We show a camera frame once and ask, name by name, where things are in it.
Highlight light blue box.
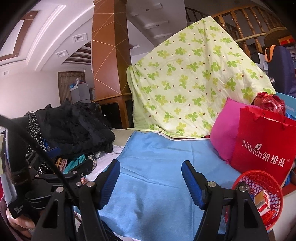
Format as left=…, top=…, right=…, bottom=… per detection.
left=276, top=92, right=296, bottom=120

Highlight light blue blanket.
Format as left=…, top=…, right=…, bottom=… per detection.
left=86, top=132, right=239, bottom=240

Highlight wooden stair railing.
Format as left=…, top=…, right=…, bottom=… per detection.
left=185, top=1, right=285, bottom=56

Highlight red Nilrich shopping bag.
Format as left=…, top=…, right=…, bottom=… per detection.
left=230, top=106, right=295, bottom=186

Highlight red plastic mesh basket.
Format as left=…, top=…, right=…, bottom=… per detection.
left=232, top=170, right=283, bottom=230

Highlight black clothes pile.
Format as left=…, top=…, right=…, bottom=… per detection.
left=35, top=100, right=115, bottom=157

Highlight left hand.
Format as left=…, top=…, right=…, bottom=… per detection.
left=6, top=209, right=35, bottom=239

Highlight green clover patterned quilt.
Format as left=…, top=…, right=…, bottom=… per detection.
left=126, top=16, right=275, bottom=138

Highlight red plastic bag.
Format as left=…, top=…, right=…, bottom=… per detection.
left=253, top=92, right=285, bottom=115

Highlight brown wooden pillar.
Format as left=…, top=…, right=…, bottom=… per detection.
left=91, top=0, right=131, bottom=129

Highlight pink pillow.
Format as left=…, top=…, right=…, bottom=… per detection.
left=210, top=98, right=250, bottom=164

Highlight navy blue bag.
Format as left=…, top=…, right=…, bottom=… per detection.
left=265, top=45, right=295, bottom=97

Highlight small red white box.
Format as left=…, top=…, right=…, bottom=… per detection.
left=254, top=190, right=271, bottom=216

